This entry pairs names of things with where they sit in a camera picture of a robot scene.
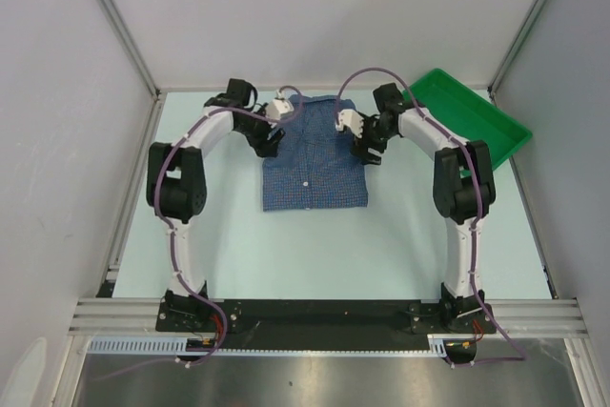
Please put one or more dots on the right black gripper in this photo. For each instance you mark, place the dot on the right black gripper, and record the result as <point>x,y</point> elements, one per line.
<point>360,146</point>

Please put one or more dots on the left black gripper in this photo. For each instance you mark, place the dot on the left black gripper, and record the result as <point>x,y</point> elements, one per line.
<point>264,147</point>

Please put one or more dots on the blue checkered long sleeve shirt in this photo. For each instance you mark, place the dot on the blue checkered long sleeve shirt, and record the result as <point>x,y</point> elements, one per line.
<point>314,168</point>

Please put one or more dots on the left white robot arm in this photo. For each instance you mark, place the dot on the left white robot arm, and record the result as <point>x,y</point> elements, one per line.
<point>176,184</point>

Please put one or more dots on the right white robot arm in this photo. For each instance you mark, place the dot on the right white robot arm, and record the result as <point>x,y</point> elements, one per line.
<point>463,188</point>

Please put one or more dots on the green plastic tray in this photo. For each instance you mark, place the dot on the green plastic tray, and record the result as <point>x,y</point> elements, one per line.
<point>468,114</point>

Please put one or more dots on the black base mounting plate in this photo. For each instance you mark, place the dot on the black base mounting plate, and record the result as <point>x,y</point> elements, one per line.
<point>312,324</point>

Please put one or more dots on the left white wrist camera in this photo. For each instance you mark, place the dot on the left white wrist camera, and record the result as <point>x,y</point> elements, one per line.
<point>278,109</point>

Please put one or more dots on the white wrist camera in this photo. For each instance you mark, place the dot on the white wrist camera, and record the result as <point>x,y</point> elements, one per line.
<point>278,109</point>
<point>350,120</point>

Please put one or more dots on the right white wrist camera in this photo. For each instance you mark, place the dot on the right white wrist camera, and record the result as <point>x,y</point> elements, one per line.
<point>350,120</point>

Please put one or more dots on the grey slotted cable duct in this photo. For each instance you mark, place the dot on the grey slotted cable duct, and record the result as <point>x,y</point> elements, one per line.
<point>185,347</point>

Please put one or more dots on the aluminium frame rail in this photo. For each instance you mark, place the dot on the aluminium frame rail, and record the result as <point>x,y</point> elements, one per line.
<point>529,318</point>

